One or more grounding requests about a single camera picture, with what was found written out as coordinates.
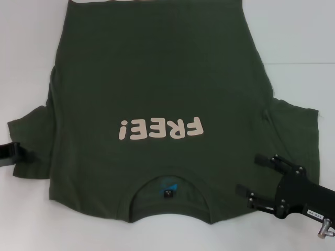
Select silver right wrist angled plug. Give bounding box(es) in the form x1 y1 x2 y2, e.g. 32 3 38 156
316 219 335 238

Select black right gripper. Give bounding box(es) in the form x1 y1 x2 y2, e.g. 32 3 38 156
235 154 335 223

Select dark green FREE t-shirt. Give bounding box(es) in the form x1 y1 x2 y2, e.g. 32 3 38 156
7 0 321 226

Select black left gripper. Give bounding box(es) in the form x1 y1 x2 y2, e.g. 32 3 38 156
0 142 34 167

